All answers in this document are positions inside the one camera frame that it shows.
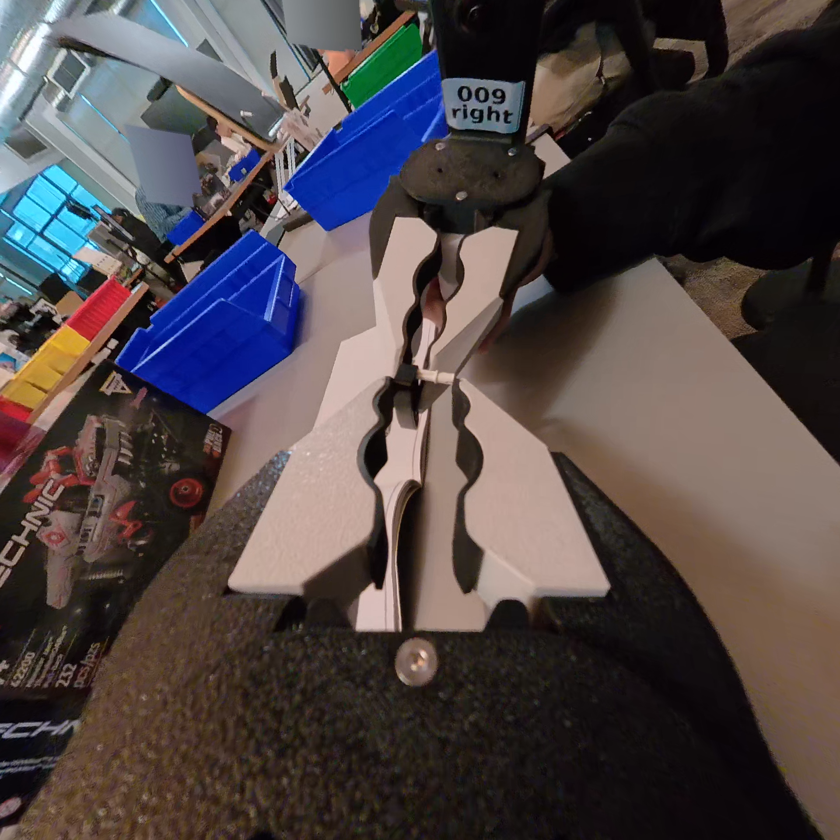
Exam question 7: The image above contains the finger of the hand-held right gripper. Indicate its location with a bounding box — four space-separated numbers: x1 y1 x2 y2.
423 226 521 395
340 215 442 383

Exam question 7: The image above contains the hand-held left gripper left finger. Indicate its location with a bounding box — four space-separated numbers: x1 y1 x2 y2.
226 377 401 598

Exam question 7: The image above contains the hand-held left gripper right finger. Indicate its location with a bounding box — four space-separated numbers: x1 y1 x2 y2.
449 379 613 630

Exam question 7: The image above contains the person's right forearm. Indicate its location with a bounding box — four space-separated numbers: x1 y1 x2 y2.
541 20 840 293

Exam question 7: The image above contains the person's right hand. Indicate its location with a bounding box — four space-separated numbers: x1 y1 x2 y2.
478 261 552 355

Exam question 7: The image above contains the white building instruction booklet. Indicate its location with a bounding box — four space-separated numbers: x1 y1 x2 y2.
354 420 434 632

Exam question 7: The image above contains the green plastic bin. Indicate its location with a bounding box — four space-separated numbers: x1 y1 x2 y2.
340 23 424 109

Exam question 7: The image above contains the black toy set box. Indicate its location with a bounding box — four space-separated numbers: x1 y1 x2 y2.
0 360 232 828

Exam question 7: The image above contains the red plastic bin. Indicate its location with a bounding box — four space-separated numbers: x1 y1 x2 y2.
64 276 133 343

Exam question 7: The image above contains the yellow plastic bin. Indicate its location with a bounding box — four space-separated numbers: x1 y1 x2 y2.
26 327 91 378
0 361 53 409

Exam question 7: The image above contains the black chair base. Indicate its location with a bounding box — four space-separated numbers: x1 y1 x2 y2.
742 239 840 332

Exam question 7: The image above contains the grey curved panel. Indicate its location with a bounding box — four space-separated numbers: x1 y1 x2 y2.
46 14 284 139

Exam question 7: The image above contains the silver ventilation duct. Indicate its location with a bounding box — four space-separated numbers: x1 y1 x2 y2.
0 0 89 83

